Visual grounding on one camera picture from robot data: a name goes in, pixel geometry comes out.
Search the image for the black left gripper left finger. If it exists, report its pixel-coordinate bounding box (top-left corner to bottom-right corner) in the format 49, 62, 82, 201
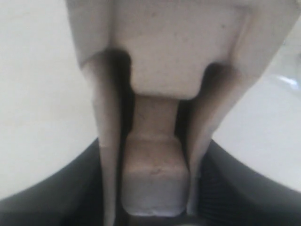
0, 140, 103, 226

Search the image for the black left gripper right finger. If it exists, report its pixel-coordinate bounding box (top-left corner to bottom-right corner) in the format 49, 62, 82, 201
197, 141, 301, 226

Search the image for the grey cardboard pulp tray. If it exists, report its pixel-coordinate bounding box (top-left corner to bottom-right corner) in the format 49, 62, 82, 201
66, 0, 301, 226

